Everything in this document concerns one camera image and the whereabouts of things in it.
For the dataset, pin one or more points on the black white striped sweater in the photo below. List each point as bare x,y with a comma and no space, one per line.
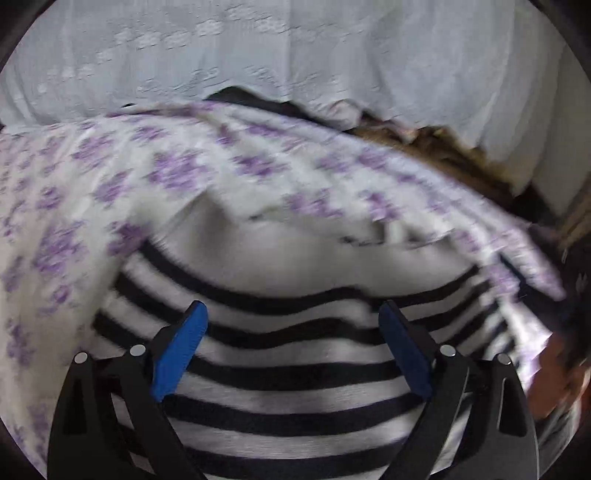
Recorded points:
295,323

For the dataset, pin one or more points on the white lace cover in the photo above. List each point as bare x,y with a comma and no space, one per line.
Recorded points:
277,46

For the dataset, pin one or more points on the purple floral bedsheet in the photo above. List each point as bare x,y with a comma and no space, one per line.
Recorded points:
138,161

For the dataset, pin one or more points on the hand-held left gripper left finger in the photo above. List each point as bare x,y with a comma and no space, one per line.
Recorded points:
182,350

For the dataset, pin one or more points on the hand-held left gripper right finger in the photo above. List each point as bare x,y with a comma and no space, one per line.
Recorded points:
406,350

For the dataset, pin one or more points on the person's right hand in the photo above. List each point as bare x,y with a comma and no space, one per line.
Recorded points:
558,374

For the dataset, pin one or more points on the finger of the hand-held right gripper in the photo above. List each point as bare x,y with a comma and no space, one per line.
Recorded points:
513,274

